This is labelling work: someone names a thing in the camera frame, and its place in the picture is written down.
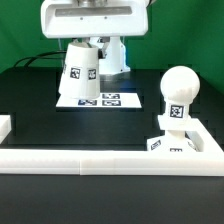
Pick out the white marker sheet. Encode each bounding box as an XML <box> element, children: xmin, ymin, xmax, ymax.
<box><xmin>56</xmin><ymin>93</ymin><xmax>141</xmax><ymax>108</ymax></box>

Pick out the white lamp base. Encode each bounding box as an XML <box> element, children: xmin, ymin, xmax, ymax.
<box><xmin>147</xmin><ymin>115</ymin><xmax>197</xmax><ymax>152</ymax></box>

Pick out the white lamp bulb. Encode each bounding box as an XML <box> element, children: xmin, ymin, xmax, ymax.
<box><xmin>160</xmin><ymin>66</ymin><xmax>200</xmax><ymax>119</ymax></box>

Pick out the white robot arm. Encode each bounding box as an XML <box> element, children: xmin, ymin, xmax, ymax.
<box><xmin>40</xmin><ymin>0</ymin><xmax>157</xmax><ymax>75</ymax></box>

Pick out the black cable with connector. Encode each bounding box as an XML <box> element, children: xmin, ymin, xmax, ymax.
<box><xmin>13</xmin><ymin>50</ymin><xmax>68</xmax><ymax>68</ymax></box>

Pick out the white lamp shade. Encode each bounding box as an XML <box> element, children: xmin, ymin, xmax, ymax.
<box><xmin>59</xmin><ymin>41</ymin><xmax>100</xmax><ymax>99</ymax></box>

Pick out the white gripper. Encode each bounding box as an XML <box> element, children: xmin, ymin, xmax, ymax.
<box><xmin>41</xmin><ymin>0</ymin><xmax>149</xmax><ymax>59</ymax></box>

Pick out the white fence wall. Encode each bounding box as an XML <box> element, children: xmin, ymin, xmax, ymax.
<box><xmin>0</xmin><ymin>117</ymin><xmax>224</xmax><ymax>176</ymax></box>

